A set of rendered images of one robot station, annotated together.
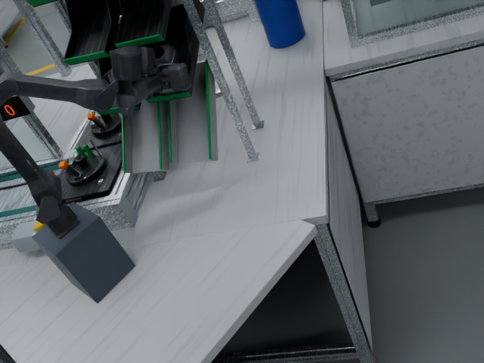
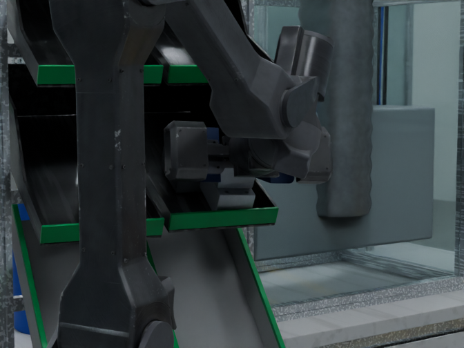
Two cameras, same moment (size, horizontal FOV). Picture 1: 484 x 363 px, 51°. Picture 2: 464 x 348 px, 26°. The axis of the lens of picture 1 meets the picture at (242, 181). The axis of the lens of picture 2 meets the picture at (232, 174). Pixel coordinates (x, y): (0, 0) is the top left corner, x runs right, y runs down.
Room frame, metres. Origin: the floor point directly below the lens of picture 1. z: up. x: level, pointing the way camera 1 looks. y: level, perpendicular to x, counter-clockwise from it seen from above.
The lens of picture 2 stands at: (0.60, 1.00, 1.37)
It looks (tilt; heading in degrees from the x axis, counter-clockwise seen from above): 6 degrees down; 304
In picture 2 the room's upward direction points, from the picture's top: straight up
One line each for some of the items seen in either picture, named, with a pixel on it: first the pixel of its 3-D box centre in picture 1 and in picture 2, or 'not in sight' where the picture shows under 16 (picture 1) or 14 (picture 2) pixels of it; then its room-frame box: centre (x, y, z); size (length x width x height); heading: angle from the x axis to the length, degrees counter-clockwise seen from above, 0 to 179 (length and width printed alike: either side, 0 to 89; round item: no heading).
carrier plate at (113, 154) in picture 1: (88, 173); not in sight; (1.46, 0.44, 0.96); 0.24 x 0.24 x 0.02; 68
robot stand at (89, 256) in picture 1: (85, 251); not in sight; (1.08, 0.46, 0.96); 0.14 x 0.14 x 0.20; 32
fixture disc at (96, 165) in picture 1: (86, 168); not in sight; (1.46, 0.44, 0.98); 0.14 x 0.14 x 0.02
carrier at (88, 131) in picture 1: (105, 115); not in sight; (1.69, 0.34, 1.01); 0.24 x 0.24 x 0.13; 68
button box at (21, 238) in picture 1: (47, 232); not in sight; (1.29, 0.60, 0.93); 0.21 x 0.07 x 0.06; 68
